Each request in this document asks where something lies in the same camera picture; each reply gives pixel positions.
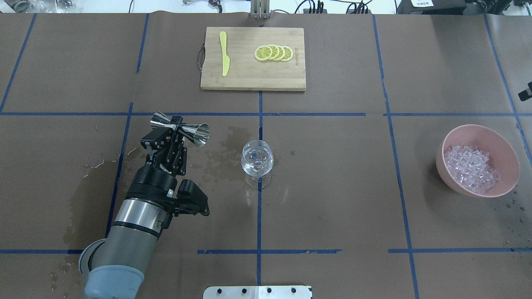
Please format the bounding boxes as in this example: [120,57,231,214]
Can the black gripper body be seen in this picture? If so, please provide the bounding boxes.
[127,140,184,208]

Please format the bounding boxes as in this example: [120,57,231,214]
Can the steel cocktail jigger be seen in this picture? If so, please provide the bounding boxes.
[150,111,210,147]

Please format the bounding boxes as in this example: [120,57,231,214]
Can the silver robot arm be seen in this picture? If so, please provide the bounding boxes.
[78,112,187,299]

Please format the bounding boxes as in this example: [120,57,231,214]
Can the clear wine glass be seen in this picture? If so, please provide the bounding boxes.
[241,140,274,190]

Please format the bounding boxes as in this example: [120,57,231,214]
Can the clear ice cubes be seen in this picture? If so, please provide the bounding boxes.
[443,145,502,194]

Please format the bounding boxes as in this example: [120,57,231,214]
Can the pink bowl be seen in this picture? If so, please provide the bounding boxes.
[436,124,520,198]

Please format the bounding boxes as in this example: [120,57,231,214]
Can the yellow plastic knife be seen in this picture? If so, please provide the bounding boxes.
[219,31,230,76]

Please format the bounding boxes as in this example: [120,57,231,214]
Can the wooden cutting board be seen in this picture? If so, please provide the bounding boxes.
[200,27,307,92]

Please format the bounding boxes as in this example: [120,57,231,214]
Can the lemon slice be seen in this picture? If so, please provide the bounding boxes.
[273,45,285,61]
[281,46,294,62]
[254,46,273,61]
[268,45,281,60]

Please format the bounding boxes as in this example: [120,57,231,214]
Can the aluminium frame post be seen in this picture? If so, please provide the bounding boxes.
[250,0,271,20]

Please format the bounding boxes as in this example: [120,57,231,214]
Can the white pedestal column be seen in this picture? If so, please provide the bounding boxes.
[203,285,313,299]

